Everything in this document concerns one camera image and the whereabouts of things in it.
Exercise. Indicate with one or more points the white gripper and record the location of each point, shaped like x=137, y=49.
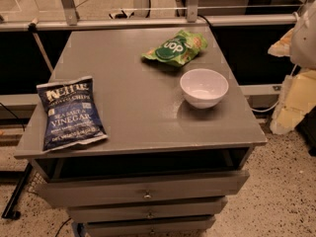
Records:
x=304, y=39

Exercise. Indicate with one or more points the white ceramic bowl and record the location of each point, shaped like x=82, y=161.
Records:
x=203, y=88

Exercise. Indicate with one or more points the green chip bag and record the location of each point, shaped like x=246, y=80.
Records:
x=179, y=50

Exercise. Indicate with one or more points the blue Kettle chip bag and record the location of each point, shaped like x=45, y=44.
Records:
x=72, y=116

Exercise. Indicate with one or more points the middle grey drawer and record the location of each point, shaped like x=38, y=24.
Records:
x=148, y=210

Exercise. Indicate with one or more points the grey drawer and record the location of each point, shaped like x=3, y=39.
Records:
x=150, y=226
x=154, y=188
x=148, y=210

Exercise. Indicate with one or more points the grey drawer cabinet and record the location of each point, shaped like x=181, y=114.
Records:
x=152, y=130

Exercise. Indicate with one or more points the bottom grey drawer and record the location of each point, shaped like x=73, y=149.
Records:
x=150, y=226

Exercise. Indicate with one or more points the top grey drawer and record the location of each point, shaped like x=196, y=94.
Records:
x=154, y=188

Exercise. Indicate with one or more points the black floor stand leg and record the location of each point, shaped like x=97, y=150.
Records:
x=20, y=179

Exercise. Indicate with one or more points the metal frame rail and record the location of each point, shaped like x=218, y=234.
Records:
x=51, y=15

